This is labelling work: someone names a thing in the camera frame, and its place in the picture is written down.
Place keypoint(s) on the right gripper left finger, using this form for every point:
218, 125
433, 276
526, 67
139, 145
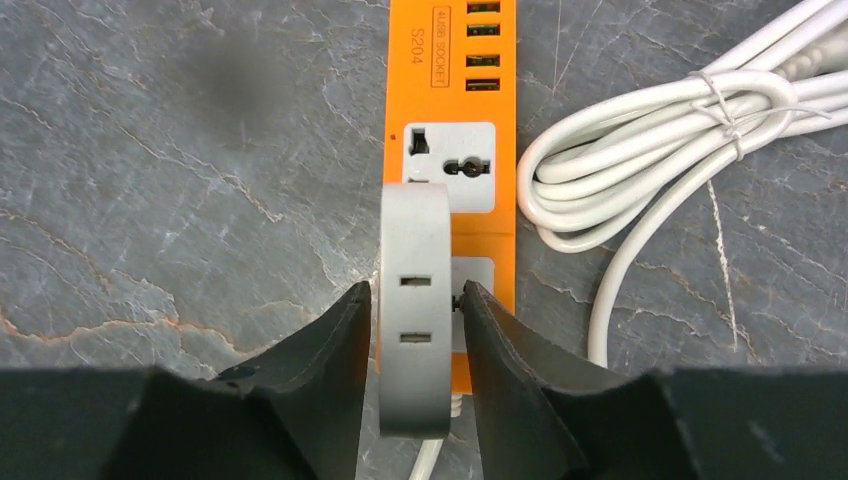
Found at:
293, 411

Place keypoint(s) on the orange power strip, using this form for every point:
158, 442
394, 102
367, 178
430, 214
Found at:
450, 120

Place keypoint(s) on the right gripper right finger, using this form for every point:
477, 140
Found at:
544, 413

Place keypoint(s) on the white charger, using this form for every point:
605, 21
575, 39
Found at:
415, 312

